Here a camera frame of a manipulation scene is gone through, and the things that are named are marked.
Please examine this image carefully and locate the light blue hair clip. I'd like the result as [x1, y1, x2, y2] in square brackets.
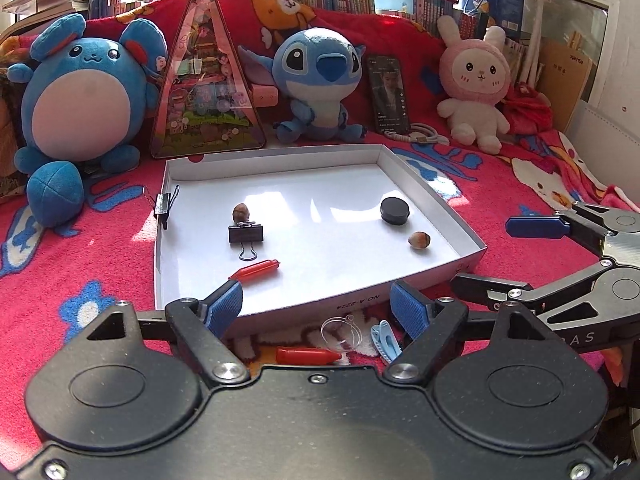
[370, 320, 401, 364]

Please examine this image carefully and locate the clear plastic ring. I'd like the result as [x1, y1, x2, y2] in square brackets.
[319, 314, 364, 354]

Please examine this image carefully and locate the brown walnut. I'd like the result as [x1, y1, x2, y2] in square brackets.
[232, 203, 250, 224]

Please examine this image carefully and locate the small brown nut in tray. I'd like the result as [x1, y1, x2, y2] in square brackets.
[408, 231, 431, 250]

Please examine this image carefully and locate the black binder clip in tray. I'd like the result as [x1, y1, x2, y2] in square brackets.
[228, 221, 264, 261]

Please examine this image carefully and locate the black round cap in tray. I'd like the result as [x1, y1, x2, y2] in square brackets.
[380, 197, 410, 226]

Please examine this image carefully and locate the white cardboard box lid tray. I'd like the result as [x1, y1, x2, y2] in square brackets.
[154, 144, 486, 337]

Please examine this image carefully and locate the black binder clip on tray edge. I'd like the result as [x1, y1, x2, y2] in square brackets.
[143, 184, 180, 230]

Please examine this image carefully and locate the brown cardboard sheet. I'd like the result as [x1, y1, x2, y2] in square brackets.
[537, 38, 596, 131]

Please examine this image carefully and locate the pink white bunny plush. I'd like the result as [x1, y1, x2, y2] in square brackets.
[437, 15, 511, 155]

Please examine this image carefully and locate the black smartphone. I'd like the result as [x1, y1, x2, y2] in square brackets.
[367, 55, 409, 134]

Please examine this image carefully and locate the pink triangular toy box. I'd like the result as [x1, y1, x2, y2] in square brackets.
[150, 0, 266, 158]

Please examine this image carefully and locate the red fleece cartoon blanket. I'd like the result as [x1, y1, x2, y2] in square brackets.
[1, 0, 639, 469]

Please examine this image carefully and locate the blue round plush toy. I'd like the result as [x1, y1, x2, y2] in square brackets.
[6, 13, 168, 229]

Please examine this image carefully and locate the blue Stitch plush toy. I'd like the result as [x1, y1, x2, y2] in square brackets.
[238, 27, 366, 144]

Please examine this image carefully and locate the white charging cable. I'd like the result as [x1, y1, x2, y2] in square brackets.
[384, 122, 452, 148]

